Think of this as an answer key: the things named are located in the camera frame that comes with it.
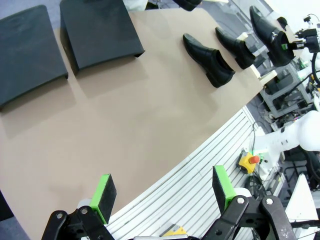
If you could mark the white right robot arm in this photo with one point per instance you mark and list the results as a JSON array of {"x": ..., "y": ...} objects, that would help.
[{"x": 307, "y": 130}]

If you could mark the yellow emergency stop button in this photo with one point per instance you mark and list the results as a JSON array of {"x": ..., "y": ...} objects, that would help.
[
  {"x": 175, "y": 231},
  {"x": 246, "y": 162}
]

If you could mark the grey equipment rack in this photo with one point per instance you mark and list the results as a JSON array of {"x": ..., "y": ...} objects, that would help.
[{"x": 282, "y": 100}]

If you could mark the black leather dress shoe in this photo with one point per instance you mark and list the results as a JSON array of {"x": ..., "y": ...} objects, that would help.
[
  {"x": 235, "y": 47},
  {"x": 207, "y": 58},
  {"x": 265, "y": 27},
  {"x": 187, "y": 4}
]

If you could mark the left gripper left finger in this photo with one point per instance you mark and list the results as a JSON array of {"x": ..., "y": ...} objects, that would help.
[{"x": 106, "y": 197}]

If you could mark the black shoe stand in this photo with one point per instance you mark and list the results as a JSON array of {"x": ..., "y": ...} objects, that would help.
[
  {"x": 27, "y": 50},
  {"x": 100, "y": 32}
]

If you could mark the black computer mouse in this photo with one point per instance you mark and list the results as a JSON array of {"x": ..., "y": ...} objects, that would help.
[{"x": 282, "y": 22}]

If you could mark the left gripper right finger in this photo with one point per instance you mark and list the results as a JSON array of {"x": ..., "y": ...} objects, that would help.
[{"x": 221, "y": 190}]

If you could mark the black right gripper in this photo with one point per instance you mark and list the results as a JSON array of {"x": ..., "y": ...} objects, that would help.
[{"x": 312, "y": 43}]

